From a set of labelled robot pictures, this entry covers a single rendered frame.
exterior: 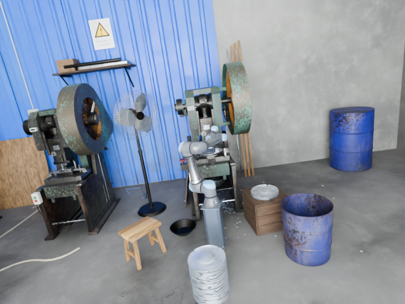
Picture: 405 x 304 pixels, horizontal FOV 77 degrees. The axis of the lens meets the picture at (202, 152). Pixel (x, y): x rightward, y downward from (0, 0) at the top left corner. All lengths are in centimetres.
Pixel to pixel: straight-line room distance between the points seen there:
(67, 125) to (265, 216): 222
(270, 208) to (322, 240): 60
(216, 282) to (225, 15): 356
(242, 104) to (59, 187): 229
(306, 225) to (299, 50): 299
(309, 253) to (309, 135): 269
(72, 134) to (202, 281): 193
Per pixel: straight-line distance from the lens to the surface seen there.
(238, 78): 276
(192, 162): 237
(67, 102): 301
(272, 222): 281
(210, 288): 210
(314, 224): 227
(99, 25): 440
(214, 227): 256
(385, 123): 539
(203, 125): 301
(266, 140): 450
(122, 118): 311
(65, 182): 349
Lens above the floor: 162
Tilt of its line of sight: 16 degrees down
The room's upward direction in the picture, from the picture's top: 8 degrees counter-clockwise
